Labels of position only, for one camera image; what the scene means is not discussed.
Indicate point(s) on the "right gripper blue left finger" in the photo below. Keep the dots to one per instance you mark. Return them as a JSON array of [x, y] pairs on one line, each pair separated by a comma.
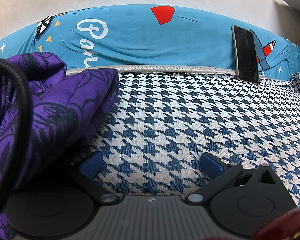
[[88, 170]]

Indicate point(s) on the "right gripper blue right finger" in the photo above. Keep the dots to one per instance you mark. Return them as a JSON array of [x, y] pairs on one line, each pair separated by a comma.
[[221, 176]]

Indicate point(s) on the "purple patterned garment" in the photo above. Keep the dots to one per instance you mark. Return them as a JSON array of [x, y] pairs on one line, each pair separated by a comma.
[[46, 116]]

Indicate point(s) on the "blue white houndstooth mat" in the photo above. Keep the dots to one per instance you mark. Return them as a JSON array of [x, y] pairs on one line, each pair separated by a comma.
[[160, 125]]

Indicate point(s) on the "black smartphone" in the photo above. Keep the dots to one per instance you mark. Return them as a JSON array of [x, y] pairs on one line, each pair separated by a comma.
[[245, 55]]

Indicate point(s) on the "blue cartoon print bedsheet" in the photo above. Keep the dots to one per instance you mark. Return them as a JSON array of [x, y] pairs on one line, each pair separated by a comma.
[[150, 35]]

